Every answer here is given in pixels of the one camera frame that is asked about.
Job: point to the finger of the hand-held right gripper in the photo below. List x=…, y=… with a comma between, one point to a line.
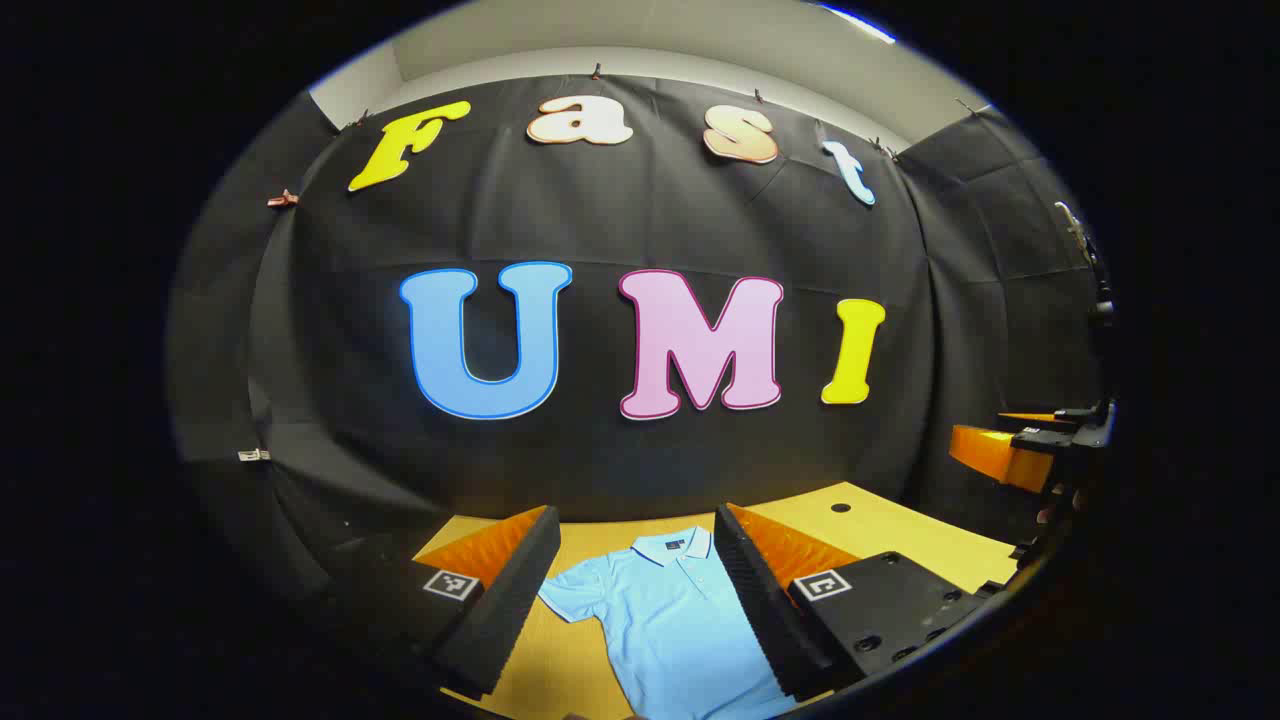
x=1000, y=458
x=1070, y=414

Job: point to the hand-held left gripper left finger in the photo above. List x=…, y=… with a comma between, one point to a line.
x=510, y=600

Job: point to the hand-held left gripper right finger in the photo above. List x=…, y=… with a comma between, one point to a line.
x=755, y=610

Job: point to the light blue T-shirt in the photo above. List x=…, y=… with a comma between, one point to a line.
x=670, y=630

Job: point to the black tripod stand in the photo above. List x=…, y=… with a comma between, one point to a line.
x=1101, y=311

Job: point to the black backdrop cloth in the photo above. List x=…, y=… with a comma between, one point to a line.
x=600, y=450

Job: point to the white backdrop clip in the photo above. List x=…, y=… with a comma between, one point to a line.
x=253, y=455

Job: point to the red backdrop clip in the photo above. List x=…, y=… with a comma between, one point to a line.
x=283, y=200

